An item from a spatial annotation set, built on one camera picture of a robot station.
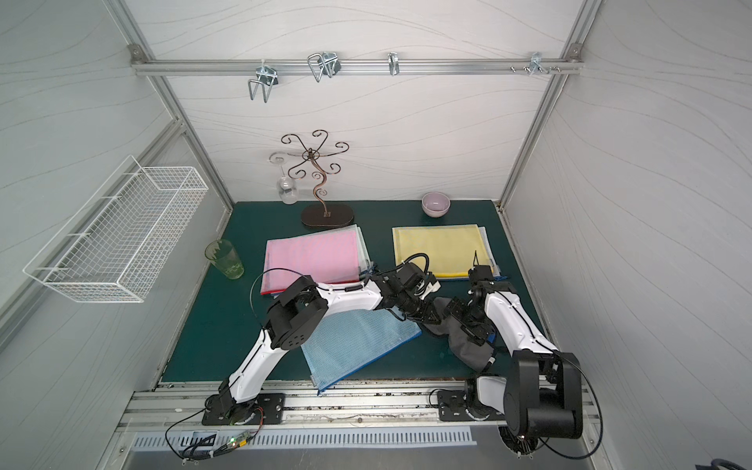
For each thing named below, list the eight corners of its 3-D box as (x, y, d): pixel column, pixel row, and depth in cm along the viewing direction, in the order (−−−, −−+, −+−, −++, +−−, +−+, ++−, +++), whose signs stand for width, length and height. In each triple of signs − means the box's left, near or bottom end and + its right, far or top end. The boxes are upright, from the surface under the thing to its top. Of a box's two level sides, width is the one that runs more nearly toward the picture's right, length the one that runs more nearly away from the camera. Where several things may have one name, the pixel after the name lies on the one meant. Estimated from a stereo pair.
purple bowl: (422, 219, 119) (424, 207, 113) (420, 203, 125) (422, 191, 119) (448, 219, 119) (451, 207, 113) (445, 203, 125) (448, 191, 119)
